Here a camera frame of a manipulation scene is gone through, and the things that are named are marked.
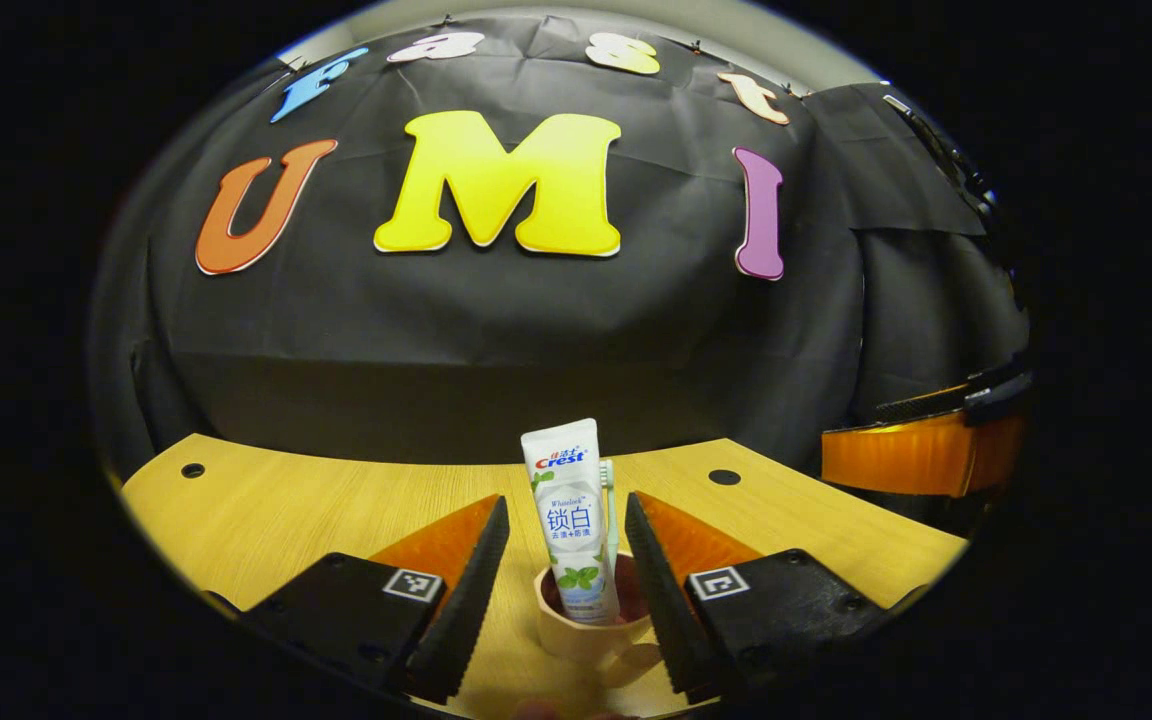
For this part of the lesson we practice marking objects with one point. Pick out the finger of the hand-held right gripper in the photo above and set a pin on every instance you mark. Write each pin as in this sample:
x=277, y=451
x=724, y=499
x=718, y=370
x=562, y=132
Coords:
x=976, y=400
x=916, y=455

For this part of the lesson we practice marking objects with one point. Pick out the black backdrop cloth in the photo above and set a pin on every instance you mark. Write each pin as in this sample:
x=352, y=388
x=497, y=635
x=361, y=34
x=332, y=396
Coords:
x=536, y=320

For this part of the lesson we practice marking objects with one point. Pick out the wooden desktop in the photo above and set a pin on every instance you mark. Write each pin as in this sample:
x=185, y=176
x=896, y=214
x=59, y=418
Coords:
x=286, y=510

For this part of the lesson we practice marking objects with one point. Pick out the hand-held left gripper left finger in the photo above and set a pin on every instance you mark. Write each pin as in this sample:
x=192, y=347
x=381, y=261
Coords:
x=471, y=600

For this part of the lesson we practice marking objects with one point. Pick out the beige cup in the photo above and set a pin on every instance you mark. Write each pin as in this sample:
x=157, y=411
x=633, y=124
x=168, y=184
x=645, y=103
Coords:
x=576, y=642

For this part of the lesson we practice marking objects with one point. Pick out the white toothpaste tube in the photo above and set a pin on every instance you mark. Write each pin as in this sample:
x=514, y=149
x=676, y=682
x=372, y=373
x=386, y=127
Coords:
x=571, y=500

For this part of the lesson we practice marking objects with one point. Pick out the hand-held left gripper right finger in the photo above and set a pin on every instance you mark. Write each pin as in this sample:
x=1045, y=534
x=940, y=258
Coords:
x=661, y=600

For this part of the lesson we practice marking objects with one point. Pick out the pale green toothbrush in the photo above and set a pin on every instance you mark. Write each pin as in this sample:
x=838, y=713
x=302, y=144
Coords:
x=608, y=500

